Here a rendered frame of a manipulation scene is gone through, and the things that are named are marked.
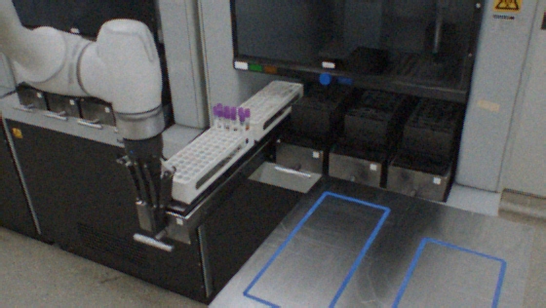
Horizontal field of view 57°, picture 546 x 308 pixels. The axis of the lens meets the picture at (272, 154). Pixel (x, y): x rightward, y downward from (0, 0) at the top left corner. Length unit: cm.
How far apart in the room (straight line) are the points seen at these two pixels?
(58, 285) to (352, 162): 142
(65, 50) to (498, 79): 88
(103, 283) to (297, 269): 140
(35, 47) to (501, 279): 88
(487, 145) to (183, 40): 86
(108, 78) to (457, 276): 69
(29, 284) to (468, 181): 174
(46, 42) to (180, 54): 62
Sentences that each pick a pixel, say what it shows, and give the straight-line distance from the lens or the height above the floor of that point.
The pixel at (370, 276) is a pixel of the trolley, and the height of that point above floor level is 82.
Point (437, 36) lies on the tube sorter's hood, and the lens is 119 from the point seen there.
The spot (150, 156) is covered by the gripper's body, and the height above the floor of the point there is 96.
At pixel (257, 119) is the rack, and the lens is 134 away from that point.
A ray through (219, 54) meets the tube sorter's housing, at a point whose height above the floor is 99.
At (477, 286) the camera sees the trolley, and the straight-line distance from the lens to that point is 94.
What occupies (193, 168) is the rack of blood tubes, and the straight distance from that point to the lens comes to 114.
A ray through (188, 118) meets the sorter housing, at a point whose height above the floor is 77.
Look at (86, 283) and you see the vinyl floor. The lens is 225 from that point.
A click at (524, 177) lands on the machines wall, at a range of 259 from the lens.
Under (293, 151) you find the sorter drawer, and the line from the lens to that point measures 134.
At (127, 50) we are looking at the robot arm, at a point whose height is 118.
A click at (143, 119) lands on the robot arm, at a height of 105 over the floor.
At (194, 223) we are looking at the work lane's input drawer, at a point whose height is 78.
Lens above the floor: 144
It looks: 29 degrees down
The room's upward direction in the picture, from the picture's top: 2 degrees counter-clockwise
